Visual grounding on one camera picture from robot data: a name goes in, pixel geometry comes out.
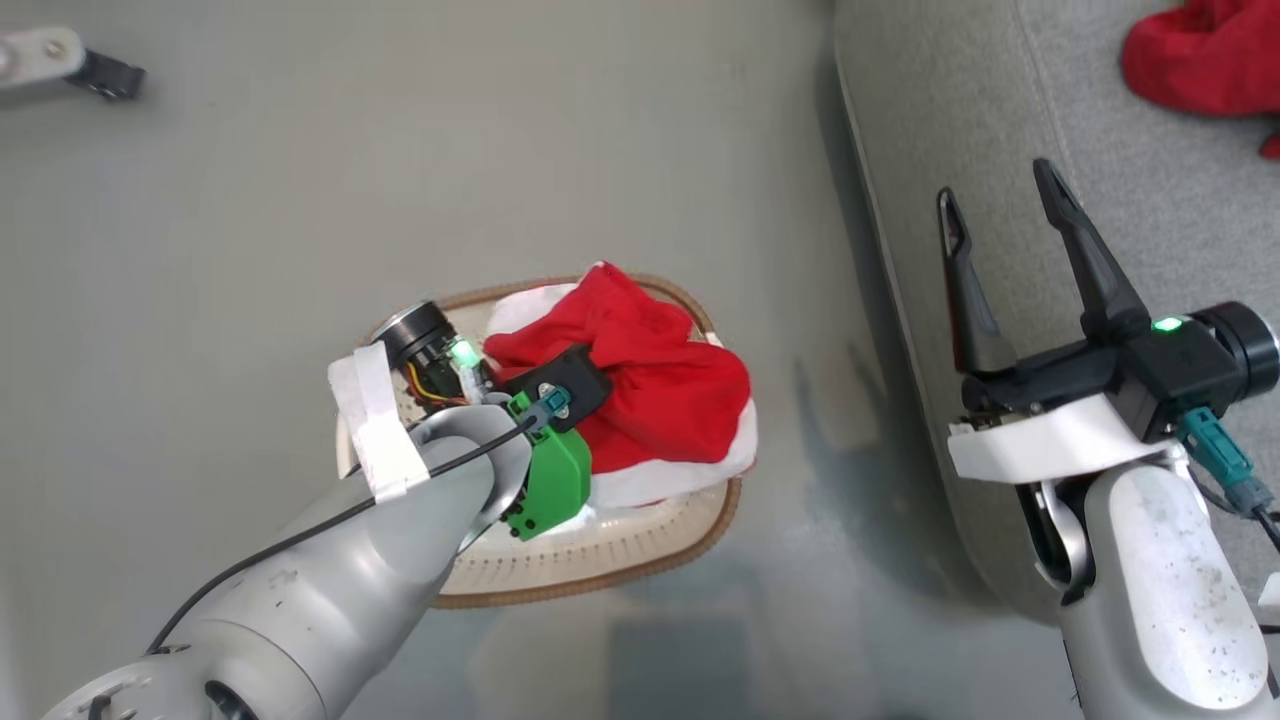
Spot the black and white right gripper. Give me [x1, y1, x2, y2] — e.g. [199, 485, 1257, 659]
[936, 157, 1280, 485]

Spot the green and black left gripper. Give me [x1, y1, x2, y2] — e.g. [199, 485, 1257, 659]
[373, 300, 613, 542]

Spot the red and white jacket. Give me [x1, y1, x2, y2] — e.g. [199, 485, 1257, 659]
[483, 260, 759, 509]

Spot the light grey fabric sofa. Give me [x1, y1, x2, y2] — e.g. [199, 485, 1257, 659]
[832, 0, 1280, 626]

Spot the cream perforated laundry basket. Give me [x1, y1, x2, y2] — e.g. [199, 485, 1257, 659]
[335, 272, 746, 609]

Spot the red garment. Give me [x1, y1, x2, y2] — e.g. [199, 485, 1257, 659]
[1120, 0, 1280, 161]

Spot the black partition foot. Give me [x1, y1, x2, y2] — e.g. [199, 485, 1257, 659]
[68, 48, 147, 102]

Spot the white strap on arm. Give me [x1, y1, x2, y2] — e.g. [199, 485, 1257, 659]
[328, 345, 431, 503]

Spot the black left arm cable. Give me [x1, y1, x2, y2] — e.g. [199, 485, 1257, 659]
[148, 415, 541, 656]

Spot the teal plug black cable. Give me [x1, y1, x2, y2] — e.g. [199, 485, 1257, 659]
[1178, 406, 1280, 553]

